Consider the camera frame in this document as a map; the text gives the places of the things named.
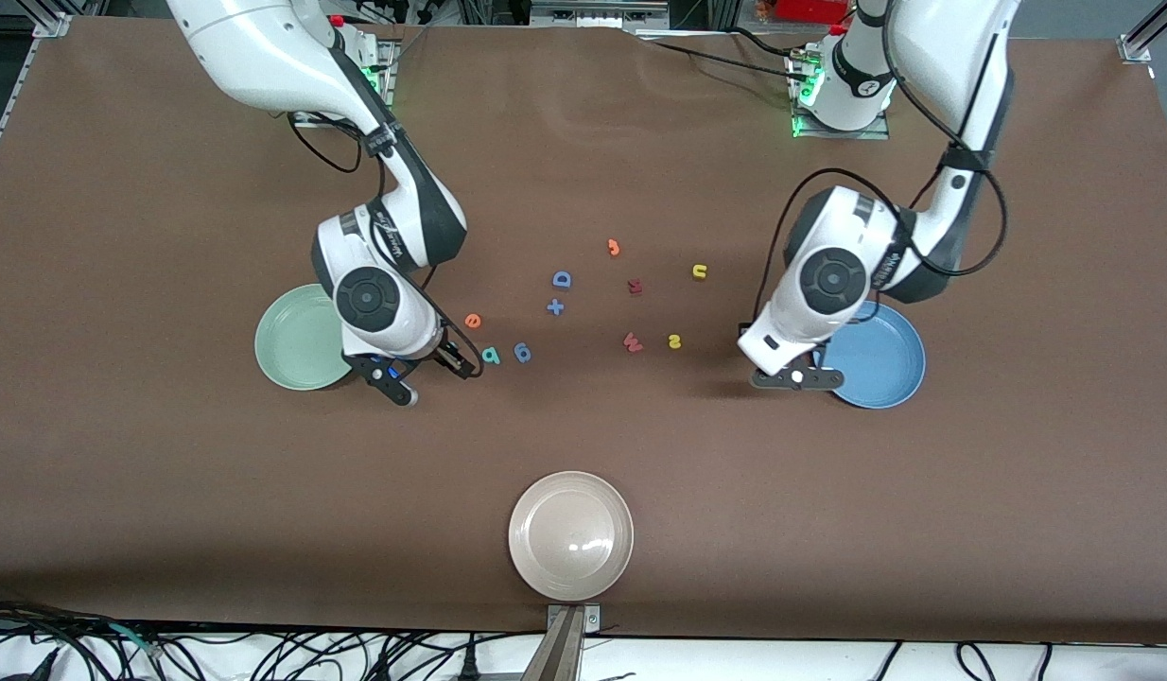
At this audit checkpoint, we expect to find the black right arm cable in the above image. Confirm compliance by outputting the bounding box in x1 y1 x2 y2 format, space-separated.
288 112 363 174
380 151 483 379

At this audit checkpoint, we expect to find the red box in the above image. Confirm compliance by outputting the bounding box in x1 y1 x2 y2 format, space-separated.
773 0 854 25

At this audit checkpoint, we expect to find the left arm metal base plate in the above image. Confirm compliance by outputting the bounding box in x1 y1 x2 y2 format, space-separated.
792 52 892 141

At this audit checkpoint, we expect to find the pale green plate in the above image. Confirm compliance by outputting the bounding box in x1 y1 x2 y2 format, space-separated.
254 284 357 392

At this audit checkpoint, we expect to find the beige plate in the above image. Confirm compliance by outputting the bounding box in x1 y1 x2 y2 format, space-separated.
508 471 635 602

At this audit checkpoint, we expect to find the teal floor cable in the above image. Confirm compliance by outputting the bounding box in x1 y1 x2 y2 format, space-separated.
109 622 161 660

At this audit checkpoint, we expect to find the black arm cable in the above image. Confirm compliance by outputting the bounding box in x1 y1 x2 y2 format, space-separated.
288 112 363 174
380 151 483 379
884 0 1010 278

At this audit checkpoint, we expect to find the black table cable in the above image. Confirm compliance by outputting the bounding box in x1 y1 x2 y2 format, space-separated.
640 38 804 79
725 26 835 61

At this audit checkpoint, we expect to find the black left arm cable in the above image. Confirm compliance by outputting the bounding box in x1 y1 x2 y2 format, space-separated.
884 0 1010 278

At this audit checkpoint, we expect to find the aluminium frame rail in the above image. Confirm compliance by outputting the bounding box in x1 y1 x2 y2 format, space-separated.
531 0 671 29

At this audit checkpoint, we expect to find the aluminium front camera post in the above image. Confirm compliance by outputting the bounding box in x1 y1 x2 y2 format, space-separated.
522 603 601 681

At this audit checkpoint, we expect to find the blue plate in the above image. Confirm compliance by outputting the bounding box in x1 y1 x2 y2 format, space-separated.
815 301 927 410

